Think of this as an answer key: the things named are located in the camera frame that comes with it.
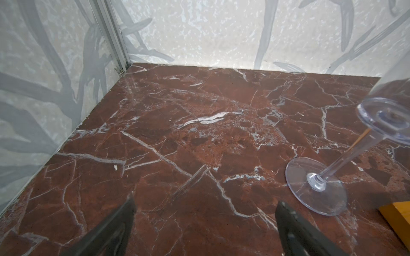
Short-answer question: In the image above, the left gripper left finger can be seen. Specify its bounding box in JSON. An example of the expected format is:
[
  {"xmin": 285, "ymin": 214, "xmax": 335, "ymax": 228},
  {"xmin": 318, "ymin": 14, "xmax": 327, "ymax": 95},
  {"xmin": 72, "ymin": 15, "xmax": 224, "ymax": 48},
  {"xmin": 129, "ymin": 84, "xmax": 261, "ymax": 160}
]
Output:
[{"xmin": 61, "ymin": 196, "xmax": 136, "ymax": 256}]

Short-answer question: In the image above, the yellow wooden rack base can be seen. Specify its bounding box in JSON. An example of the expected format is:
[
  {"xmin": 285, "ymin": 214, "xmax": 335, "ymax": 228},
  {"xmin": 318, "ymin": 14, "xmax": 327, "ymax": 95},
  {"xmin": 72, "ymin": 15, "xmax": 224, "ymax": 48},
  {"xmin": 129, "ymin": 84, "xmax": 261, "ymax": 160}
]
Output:
[{"xmin": 379, "ymin": 201, "xmax": 410, "ymax": 250}]

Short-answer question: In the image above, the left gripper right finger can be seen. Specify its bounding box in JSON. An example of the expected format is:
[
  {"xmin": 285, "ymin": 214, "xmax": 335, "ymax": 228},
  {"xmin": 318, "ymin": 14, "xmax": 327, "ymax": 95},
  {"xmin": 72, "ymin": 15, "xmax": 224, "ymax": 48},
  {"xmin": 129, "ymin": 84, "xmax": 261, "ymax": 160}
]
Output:
[{"xmin": 275, "ymin": 201, "xmax": 347, "ymax": 256}]

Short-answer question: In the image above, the clear wine glass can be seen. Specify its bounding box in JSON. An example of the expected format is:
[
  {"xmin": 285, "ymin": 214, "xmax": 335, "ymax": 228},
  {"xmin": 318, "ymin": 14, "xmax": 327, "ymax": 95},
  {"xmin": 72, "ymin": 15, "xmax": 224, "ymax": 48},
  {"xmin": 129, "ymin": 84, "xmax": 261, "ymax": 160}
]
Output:
[{"xmin": 285, "ymin": 53, "xmax": 410, "ymax": 216}]

